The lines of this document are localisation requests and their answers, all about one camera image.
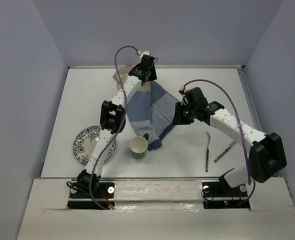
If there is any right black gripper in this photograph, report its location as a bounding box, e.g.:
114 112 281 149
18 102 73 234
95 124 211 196
171 102 197 126

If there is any blue beige checked cloth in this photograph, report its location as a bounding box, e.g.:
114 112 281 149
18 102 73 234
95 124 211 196
112 64 182 152

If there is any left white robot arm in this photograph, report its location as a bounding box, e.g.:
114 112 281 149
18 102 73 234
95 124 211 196
77 51 157 198

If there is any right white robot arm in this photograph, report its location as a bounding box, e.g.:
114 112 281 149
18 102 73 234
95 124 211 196
172 87 287 196

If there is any silver fork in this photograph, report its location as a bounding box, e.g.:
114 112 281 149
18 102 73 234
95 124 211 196
205 131 211 173

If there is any green white ceramic mug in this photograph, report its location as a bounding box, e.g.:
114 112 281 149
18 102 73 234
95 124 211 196
129 133 149 159

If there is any silver table knife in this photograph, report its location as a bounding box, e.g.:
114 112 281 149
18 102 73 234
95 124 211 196
213 141 237 163

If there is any blue floral ceramic plate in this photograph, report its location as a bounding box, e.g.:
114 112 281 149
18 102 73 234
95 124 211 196
72 125 118 166

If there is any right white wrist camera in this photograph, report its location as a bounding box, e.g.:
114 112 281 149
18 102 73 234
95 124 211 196
178 86 188 105

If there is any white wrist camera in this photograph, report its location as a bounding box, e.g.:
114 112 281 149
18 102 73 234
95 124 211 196
178 86 188 105
137 50 150 60

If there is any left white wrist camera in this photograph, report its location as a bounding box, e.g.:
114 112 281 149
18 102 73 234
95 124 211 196
137 50 150 60

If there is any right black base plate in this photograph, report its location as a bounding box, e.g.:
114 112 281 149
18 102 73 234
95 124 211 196
201 181 251 210

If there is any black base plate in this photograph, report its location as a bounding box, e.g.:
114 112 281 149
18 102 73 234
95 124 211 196
201 181 251 210
66 180 115 210

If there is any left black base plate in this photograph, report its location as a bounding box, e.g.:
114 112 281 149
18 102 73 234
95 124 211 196
66 180 115 210

